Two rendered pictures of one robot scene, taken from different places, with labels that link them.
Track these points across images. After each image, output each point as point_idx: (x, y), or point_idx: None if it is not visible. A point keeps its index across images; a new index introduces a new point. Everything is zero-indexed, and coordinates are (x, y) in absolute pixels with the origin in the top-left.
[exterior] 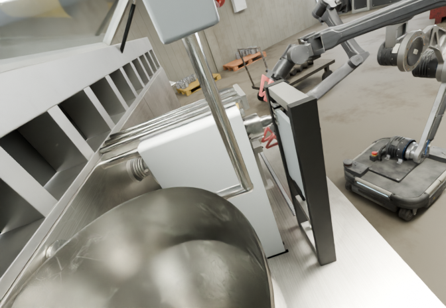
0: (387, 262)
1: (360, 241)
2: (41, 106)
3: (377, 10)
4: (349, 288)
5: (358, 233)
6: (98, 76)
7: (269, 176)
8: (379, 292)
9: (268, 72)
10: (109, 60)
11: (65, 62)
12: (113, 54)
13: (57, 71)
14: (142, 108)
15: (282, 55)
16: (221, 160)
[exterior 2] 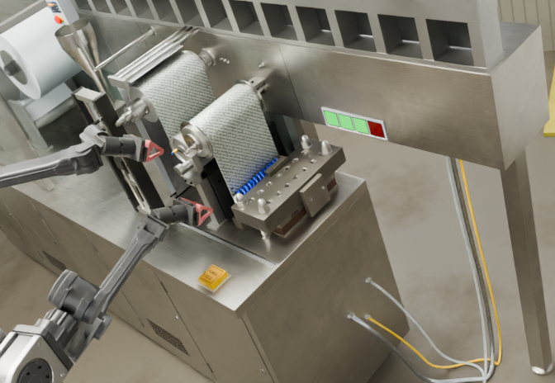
0: (105, 227)
1: (120, 229)
2: None
3: (17, 168)
4: (126, 204)
5: (122, 233)
6: None
7: (220, 234)
8: (111, 212)
9: (136, 137)
10: None
11: None
12: None
13: None
14: (263, 48)
15: (115, 137)
16: None
